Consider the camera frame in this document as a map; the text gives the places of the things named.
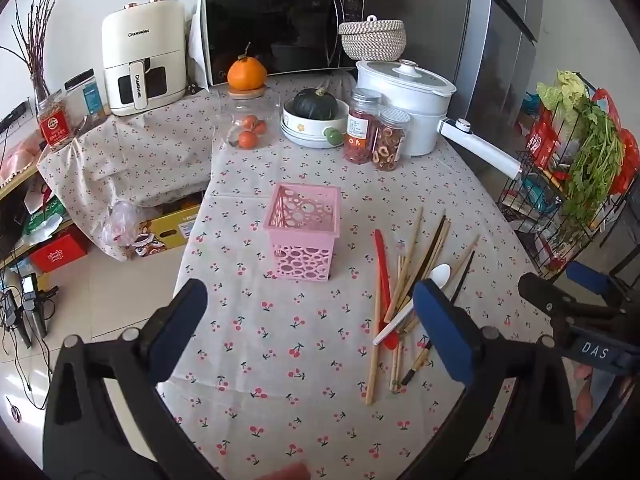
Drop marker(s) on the pink perforated plastic basket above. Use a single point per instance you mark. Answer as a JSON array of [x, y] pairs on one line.
[[305, 230]]

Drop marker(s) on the white plastic spoon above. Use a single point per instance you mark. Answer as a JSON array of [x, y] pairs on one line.
[[435, 277]]

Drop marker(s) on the jar of dried fruit slices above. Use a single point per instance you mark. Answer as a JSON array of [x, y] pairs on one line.
[[390, 142]]

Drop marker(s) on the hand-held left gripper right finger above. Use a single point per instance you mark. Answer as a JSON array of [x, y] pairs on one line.
[[445, 330]]

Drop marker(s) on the small tangerine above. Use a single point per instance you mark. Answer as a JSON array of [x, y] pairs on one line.
[[261, 127], [246, 139], [248, 121]]

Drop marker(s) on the green package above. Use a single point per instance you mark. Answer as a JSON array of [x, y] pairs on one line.
[[45, 217]]

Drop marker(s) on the pink bag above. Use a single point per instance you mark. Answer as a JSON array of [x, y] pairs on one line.
[[20, 157]]

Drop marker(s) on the red plastic bag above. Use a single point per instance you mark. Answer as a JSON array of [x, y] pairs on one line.
[[627, 155]]

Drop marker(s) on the jar of red goji berries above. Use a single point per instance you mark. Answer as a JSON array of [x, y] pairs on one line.
[[360, 130]]

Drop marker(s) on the black microwave oven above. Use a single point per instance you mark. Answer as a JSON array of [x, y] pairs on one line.
[[280, 30]]

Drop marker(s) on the white ceramic bowl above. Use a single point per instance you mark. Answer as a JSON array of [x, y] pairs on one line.
[[310, 132]]

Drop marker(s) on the white pot lid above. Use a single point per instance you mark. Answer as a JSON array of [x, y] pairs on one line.
[[405, 77]]

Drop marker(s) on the person's right hand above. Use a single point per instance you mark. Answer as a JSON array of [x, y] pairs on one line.
[[584, 385]]

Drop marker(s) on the blue label clear container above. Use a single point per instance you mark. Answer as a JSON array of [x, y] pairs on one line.
[[90, 97]]

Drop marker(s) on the grey refrigerator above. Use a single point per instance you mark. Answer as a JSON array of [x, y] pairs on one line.
[[495, 35]]

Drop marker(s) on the red silicone spoon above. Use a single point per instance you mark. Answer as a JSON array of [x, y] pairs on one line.
[[384, 275]]

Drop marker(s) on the white electric pot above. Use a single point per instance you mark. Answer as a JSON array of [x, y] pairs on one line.
[[425, 125]]

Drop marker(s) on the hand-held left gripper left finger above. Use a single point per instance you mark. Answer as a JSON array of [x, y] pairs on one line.
[[177, 335]]

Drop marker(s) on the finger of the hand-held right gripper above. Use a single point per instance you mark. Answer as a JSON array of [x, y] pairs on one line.
[[550, 297], [595, 280]]

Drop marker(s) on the napa cabbage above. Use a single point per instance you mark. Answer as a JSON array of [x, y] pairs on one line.
[[562, 92]]

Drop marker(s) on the dried branches in vase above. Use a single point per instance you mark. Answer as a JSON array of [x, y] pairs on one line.
[[35, 45]]

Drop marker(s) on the red cardboard box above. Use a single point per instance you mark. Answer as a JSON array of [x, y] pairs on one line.
[[57, 255]]

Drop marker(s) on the red label snack jar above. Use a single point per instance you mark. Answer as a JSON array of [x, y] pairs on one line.
[[55, 125]]

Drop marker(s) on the pile of bamboo chopsticks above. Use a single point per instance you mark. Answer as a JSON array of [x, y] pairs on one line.
[[400, 280]]

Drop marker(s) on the clear glass jar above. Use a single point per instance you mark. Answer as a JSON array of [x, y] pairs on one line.
[[235, 115]]

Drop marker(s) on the cream air fryer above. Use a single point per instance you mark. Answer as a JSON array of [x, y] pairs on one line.
[[145, 45]]

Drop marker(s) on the dark green pumpkin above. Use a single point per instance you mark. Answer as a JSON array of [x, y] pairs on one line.
[[312, 105]]

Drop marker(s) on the cherry print cabinet cloth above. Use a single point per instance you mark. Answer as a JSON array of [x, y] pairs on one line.
[[150, 155]]

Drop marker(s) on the large orange citrus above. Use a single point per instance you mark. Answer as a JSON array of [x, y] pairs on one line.
[[246, 72]]

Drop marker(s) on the clear plastic bag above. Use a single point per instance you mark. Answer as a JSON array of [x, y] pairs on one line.
[[122, 222]]

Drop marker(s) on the woven lidded basket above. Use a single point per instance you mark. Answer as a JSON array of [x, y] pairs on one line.
[[372, 40]]

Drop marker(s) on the yellow cardboard box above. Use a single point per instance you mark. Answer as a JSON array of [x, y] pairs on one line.
[[170, 230]]

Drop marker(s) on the leafy green herbs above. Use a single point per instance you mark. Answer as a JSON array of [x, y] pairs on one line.
[[592, 170]]

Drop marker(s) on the red snack packet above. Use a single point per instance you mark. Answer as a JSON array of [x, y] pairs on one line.
[[542, 140]]

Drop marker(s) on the cherry print tablecloth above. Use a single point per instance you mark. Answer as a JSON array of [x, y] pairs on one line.
[[280, 370]]

